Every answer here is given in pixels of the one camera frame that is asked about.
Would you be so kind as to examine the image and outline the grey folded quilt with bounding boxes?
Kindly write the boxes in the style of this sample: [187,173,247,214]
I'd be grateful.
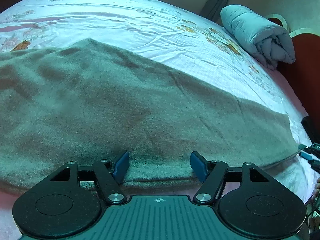
[220,4,296,70]

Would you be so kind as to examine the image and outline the grey-brown fleece pants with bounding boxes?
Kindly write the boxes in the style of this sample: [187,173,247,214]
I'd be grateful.
[1,38,297,194]

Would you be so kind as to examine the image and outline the red wooden headboard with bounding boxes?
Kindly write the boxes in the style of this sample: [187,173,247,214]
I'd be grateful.
[276,28,319,142]

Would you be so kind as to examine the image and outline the white floral bed sheet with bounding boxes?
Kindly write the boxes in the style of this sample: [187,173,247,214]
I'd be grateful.
[0,0,318,240]

